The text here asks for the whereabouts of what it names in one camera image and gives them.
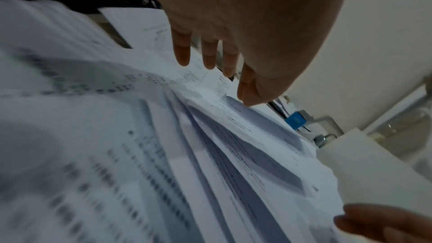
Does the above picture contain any person's right hand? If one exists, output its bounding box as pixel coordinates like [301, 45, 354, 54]
[333, 202, 432, 243]

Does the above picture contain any person's left hand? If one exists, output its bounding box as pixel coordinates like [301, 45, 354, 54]
[138, 0, 359, 108]

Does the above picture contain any pile of printed papers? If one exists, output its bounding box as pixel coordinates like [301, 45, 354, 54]
[0, 0, 347, 243]

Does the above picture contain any grey panel with yellow note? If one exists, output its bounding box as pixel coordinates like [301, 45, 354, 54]
[366, 87, 432, 162]

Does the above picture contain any small blue box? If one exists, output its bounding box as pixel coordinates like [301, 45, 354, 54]
[284, 112, 307, 131]

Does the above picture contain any grey metal bracket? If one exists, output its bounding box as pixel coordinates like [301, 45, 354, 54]
[305, 115, 345, 137]

